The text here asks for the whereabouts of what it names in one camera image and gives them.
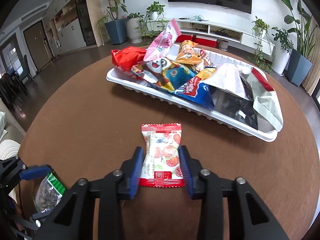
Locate large leaf plant grey pot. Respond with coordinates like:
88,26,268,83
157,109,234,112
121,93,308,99
269,0,314,87

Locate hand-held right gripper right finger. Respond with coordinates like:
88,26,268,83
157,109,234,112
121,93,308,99
178,145,290,240

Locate beige curtain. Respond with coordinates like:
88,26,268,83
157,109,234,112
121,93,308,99
302,15,320,97

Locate pink snack packet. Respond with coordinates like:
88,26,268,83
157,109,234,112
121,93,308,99
145,19,182,62

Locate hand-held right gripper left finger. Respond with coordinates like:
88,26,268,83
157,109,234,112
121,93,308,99
32,146,145,240

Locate white wall cabinets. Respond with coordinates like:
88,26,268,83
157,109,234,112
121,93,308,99
44,0,88,55

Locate tall plant dark grey pot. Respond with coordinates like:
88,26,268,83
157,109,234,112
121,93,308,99
92,0,128,45

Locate bushy plant white pot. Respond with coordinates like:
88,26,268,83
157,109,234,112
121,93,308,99
271,27,293,76

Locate beige sofa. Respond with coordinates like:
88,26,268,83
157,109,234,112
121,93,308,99
0,110,25,143

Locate blue roll cake packet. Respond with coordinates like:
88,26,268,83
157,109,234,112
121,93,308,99
169,66,218,110

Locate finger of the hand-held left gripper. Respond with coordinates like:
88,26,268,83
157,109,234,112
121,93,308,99
0,155,53,189
12,207,54,230

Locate white plastic tray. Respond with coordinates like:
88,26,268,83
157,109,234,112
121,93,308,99
106,44,284,142

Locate dark dining chair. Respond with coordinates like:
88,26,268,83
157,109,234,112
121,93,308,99
0,55,37,100

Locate plant in white ribbed pot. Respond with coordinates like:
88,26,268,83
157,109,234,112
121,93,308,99
126,12,143,43

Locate white television cabinet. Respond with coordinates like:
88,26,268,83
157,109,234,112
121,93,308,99
147,17,275,55

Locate panda print snack packet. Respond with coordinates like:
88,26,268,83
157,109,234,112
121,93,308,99
131,57,198,92

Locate white ribbed chair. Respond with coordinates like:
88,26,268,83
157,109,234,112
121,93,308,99
0,140,22,160

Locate orange snack packet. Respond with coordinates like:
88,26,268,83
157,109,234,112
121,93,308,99
175,40,202,67

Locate red storage box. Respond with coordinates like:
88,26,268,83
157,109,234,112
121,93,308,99
175,34,195,43
194,35,217,48

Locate trailing pothos white pot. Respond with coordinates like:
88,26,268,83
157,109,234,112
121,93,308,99
141,1,170,39

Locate clear green seed packet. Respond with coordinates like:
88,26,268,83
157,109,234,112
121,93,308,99
34,171,66,214

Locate trailing vine plant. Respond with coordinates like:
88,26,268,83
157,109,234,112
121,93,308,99
251,16,273,73

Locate brown wooden door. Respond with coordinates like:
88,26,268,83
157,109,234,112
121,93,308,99
24,21,53,70

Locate black snack packet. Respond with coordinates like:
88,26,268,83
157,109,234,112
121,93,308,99
214,87,259,130

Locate cream snack packet red trim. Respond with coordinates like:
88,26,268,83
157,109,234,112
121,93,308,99
239,66,284,132

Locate strawberry print candy packet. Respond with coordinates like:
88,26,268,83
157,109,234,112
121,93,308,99
139,122,185,188

